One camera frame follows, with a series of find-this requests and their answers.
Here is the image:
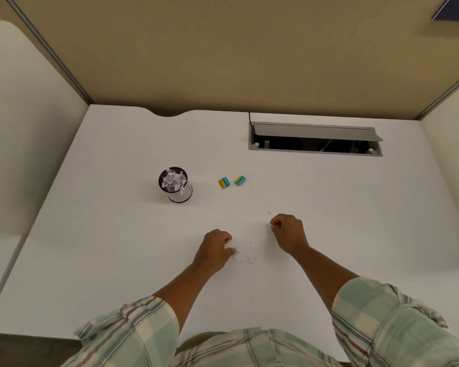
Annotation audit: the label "person's left hand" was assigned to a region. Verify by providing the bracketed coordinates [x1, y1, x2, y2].
[192, 229, 237, 277]

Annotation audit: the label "person's right hand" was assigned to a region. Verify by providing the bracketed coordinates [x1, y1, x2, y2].
[270, 214, 310, 256]

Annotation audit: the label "person's left forearm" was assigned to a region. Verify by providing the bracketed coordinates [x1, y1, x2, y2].
[153, 263, 219, 335]

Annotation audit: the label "person's right forearm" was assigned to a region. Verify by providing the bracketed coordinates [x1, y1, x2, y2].
[291, 244, 360, 311]

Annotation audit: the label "scattered white paper bits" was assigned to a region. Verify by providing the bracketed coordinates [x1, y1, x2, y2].
[231, 242, 257, 264]

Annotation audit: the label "black mesh cup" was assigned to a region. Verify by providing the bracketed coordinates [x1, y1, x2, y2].
[159, 167, 193, 204]

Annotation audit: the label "pile of paper scraps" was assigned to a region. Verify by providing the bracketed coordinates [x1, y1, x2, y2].
[162, 168, 187, 194]

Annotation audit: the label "plaid shirt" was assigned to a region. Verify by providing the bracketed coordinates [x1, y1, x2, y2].
[60, 277, 459, 367]

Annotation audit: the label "dark blue sign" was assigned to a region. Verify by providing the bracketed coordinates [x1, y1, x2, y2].
[431, 0, 459, 22]

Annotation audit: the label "grey cable port flap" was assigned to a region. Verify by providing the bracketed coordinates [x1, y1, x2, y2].
[248, 122, 383, 157]

